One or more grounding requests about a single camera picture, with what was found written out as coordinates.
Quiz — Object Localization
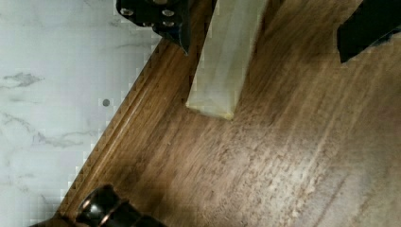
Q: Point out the dark wooden cutting board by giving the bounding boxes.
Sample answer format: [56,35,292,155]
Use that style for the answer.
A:
[27,0,401,227]

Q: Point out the pale butter stick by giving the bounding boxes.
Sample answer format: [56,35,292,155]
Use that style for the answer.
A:
[186,0,270,120]

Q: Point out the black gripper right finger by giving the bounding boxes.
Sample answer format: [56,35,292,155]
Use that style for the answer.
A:
[337,0,401,63]

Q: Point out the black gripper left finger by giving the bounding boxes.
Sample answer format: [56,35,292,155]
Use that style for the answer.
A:
[115,0,191,55]

